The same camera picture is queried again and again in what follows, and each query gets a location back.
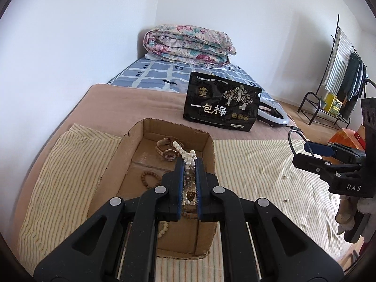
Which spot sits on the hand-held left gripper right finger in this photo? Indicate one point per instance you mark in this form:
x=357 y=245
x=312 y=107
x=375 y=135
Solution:
x=197 y=188

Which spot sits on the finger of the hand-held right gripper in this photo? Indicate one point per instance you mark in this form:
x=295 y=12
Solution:
x=320 y=149
x=311 y=163

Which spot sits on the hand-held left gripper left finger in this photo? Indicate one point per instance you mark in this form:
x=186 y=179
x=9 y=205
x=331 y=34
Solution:
x=179 y=188

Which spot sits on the thin black bangle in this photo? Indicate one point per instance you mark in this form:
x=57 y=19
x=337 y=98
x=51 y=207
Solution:
x=289 y=144

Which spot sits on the cardboard box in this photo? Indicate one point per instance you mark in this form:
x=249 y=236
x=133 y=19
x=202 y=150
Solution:
x=132 y=182

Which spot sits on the person's right hand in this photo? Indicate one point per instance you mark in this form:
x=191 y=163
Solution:
x=346 y=208

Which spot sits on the orange covered box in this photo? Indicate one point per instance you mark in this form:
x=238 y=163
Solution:
x=343 y=136

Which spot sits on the small grey pot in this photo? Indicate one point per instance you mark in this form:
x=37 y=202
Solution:
x=322 y=102

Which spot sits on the yellow box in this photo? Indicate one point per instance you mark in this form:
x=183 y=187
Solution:
x=333 y=104

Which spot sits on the yellow striped cloth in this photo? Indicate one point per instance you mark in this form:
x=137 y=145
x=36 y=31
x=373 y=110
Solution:
x=258 y=164

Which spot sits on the dark hanging clothes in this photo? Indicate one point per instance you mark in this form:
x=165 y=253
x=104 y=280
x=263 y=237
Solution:
x=351 y=79

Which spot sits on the black snack bag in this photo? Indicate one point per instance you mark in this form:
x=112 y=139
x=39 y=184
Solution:
x=220 y=105

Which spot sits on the striped hanging towel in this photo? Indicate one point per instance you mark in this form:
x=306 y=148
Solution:
x=337 y=64

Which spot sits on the tan blanket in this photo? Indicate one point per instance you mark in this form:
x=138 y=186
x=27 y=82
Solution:
x=117 y=105

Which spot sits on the blue checkered bedsheet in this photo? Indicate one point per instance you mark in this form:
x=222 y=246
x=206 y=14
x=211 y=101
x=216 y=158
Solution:
x=152 y=76

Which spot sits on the black metal clothes rack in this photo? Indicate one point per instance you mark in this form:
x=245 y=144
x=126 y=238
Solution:
x=338 y=20

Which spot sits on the folded floral quilt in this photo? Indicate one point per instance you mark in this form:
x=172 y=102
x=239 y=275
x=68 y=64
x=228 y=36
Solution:
x=188 y=44

